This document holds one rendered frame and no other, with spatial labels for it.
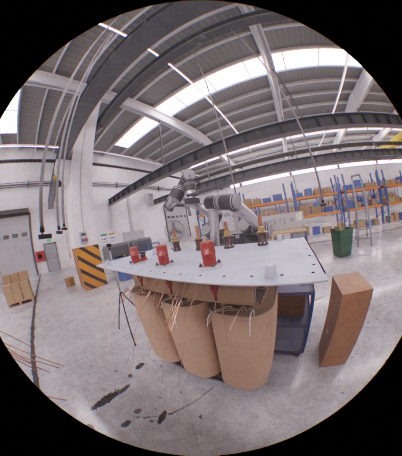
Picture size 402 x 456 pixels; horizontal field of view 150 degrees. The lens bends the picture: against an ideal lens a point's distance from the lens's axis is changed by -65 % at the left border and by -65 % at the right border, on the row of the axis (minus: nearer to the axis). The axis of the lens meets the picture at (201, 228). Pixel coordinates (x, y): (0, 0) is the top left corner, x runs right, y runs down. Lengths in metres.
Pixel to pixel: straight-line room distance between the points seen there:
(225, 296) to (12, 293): 6.55
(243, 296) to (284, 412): 1.24
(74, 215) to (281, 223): 7.30
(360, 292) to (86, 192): 6.71
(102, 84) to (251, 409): 5.18
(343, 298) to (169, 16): 3.97
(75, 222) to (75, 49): 8.10
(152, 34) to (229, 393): 4.76
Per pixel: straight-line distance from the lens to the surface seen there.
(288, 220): 5.85
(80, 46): 9.48
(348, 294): 1.35
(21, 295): 6.66
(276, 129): 7.49
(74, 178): 6.18
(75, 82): 9.96
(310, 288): 1.50
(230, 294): 0.89
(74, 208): 5.85
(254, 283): 0.54
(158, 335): 1.58
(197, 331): 1.16
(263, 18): 5.91
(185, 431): 1.67
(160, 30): 3.29
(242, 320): 0.87
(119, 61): 3.57
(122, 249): 9.64
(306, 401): 1.75
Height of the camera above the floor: 1.59
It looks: 2 degrees down
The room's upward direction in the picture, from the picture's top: 10 degrees counter-clockwise
